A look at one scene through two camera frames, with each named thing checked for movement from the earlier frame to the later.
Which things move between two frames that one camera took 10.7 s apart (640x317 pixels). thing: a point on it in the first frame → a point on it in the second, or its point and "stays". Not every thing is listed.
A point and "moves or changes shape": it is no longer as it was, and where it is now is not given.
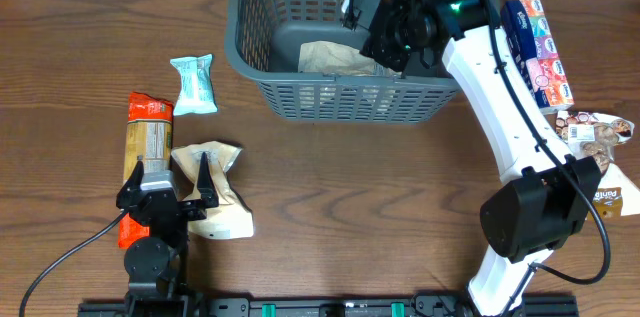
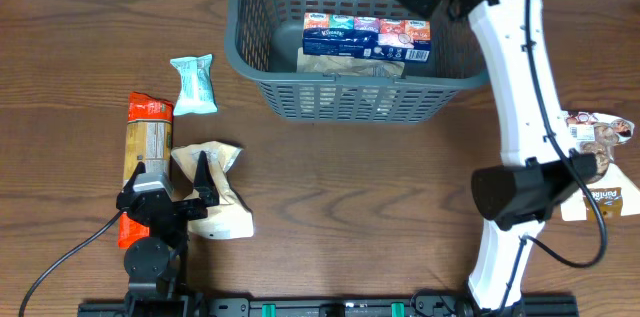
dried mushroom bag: (594, 134) stays
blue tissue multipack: (535, 44) moves or changes shape
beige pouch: (231, 218) stays
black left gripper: (208, 196) stays
